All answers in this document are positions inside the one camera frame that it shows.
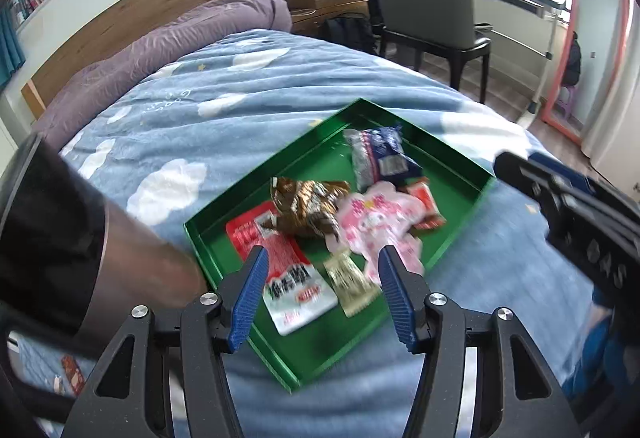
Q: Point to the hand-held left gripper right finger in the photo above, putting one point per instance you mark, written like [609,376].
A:
[395,298]

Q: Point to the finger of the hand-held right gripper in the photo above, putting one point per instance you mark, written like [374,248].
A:
[540,190]
[570,178]

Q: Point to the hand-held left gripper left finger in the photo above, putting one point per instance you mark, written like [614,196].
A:
[247,298]

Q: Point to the olive small snack packet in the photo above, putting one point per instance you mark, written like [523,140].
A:
[350,283]

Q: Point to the red snack pouch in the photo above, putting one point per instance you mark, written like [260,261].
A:
[287,265]

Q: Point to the pink snack packet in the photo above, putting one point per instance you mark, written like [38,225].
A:
[370,218]

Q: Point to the small red snack packet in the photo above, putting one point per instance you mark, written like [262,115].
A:
[425,203]

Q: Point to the brown shiny snack packet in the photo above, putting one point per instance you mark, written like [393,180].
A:
[305,203]

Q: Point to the green metal tray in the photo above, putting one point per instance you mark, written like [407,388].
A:
[310,168]

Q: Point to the blue white snack packet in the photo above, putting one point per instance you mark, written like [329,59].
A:
[380,153]

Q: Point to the pink framed mirror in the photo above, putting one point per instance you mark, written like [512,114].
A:
[575,63]

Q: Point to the blue cloud printed blanket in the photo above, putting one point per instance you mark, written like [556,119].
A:
[200,118]

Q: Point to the red patterned packet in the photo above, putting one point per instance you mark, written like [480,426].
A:
[72,373]

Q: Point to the black backpack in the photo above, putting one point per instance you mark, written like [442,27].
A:
[350,33]

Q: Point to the purple pillow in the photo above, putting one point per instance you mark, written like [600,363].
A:
[125,68]

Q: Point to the wooden bedside table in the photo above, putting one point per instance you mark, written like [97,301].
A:
[340,11]

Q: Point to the wooden headboard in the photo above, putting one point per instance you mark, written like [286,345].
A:
[125,13]

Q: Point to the teal curtain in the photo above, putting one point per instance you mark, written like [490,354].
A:
[10,48]

